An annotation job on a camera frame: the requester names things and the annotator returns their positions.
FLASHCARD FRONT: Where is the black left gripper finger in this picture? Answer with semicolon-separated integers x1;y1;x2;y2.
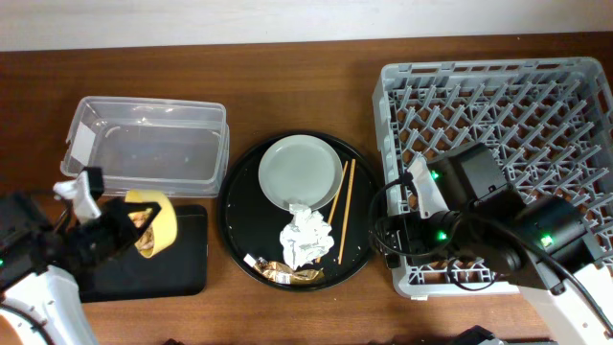
112;224;145;256
122;201;162;225

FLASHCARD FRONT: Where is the wooden chopstick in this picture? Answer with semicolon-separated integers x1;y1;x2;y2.
328;161;349;226
337;159;356;265

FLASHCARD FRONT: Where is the grey plate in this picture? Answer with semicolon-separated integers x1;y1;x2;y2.
258;134;343;211

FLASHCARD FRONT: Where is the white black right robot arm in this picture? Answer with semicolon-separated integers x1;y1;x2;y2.
368;143;612;344

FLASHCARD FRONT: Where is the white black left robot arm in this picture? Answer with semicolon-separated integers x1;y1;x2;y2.
1;193;162;344

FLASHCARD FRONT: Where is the grey dishwasher rack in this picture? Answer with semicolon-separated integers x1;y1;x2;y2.
372;56;613;301

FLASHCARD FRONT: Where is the peanut shells and rice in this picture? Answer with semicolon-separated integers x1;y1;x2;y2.
129;210;154;251

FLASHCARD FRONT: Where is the black rectangular tray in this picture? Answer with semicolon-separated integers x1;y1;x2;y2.
77;205;208;303

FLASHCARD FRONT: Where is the clear plastic bin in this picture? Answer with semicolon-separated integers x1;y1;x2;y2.
60;96;230;198

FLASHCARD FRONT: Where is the crumpled white paper napkin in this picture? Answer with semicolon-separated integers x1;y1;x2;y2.
280;204;334;270

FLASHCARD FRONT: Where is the round black tray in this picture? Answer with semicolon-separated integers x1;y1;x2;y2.
217;132;380;291

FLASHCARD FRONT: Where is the gold coffee sachet wrapper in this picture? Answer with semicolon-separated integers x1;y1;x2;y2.
243;254;325;286

